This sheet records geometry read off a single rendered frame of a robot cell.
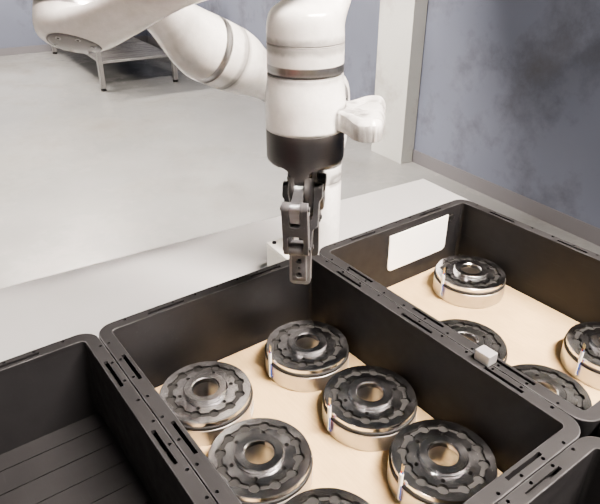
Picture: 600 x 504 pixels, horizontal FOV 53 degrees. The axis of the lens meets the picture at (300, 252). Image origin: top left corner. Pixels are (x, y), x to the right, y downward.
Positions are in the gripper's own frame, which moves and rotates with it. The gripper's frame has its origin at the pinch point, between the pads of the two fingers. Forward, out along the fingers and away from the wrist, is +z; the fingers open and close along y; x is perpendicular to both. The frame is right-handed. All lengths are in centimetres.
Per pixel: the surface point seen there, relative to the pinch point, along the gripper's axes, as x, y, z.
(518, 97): 69, -253, 45
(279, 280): -4.7, -9.2, 9.2
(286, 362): -2.1, 0.2, 14.6
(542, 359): 29.2, -8.8, 17.5
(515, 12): 62, -261, 7
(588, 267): 35.4, -18.7, 9.2
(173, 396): -13.4, 8.0, 14.5
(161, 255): -38, -49, 31
